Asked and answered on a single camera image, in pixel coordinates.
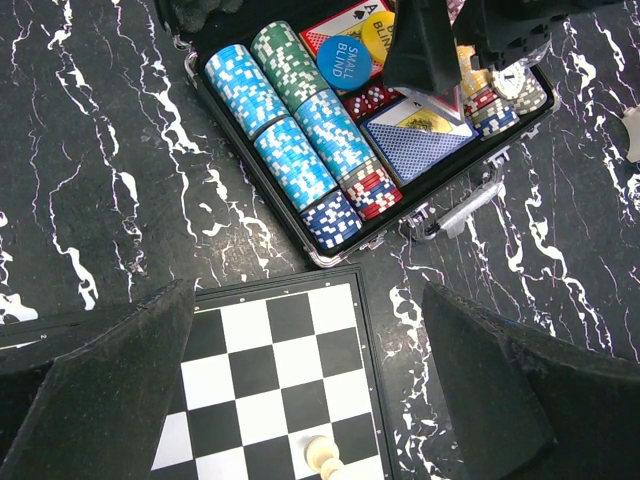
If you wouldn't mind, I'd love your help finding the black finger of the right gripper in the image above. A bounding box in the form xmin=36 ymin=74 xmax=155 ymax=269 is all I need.
xmin=453 ymin=1 xmax=565 ymax=58
xmin=383 ymin=0 xmax=460 ymax=95

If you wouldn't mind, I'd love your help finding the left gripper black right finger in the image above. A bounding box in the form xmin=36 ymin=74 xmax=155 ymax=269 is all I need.
xmin=422 ymin=283 xmax=639 ymax=479

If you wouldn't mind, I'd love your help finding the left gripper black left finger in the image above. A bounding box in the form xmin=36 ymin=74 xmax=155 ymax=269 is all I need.
xmin=1 ymin=280 xmax=194 ymax=479

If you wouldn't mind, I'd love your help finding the red die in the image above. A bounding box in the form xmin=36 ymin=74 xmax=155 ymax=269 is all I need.
xmin=382 ymin=86 xmax=403 ymax=103
xmin=366 ymin=86 xmax=387 ymax=111
xmin=344 ymin=95 xmax=370 ymax=120

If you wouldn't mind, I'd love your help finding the yellow big blind button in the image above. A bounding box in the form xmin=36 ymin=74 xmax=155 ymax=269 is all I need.
xmin=361 ymin=11 xmax=395 ymax=56

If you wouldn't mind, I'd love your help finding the triangular all-in marker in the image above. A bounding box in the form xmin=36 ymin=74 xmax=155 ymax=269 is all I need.
xmin=397 ymin=85 xmax=465 ymax=125

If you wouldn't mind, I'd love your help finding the blue small blind button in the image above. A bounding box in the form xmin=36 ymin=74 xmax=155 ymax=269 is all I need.
xmin=316 ymin=35 xmax=372 ymax=91

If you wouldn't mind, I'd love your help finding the red playing card deck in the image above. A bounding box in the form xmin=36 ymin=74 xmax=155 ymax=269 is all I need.
xmin=299 ymin=1 xmax=393 ymax=81

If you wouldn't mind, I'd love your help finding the blue playing card deck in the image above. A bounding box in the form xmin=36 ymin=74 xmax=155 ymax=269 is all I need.
xmin=361 ymin=99 xmax=478 ymax=186

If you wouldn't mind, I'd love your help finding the black poker set case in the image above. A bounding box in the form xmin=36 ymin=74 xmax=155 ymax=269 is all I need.
xmin=155 ymin=1 xmax=555 ymax=268

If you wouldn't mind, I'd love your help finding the black white chess board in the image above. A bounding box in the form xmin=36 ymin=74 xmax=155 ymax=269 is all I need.
xmin=1 ymin=266 xmax=397 ymax=479

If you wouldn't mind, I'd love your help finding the white poker chip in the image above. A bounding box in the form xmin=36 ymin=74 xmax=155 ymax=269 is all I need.
xmin=491 ymin=63 xmax=526 ymax=100

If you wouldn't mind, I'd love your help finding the purple red chip column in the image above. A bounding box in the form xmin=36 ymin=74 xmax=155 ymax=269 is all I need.
xmin=505 ymin=62 xmax=547 ymax=115

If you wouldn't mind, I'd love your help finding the red yellow chip column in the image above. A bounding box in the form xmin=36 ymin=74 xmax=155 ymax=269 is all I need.
xmin=456 ymin=45 xmax=520 ymax=140

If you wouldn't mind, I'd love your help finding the green blue chip column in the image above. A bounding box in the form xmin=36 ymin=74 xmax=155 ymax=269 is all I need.
xmin=249 ymin=20 xmax=404 ymax=221

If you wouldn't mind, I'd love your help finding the white and blue block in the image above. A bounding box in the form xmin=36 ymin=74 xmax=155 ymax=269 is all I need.
xmin=621 ymin=106 xmax=640 ymax=163

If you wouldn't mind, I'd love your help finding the light blue chip column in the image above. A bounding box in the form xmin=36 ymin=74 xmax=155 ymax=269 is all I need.
xmin=204 ymin=44 xmax=364 ymax=251

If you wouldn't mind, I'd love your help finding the white chess king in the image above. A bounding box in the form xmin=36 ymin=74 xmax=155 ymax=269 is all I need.
xmin=305 ymin=436 xmax=344 ymax=480

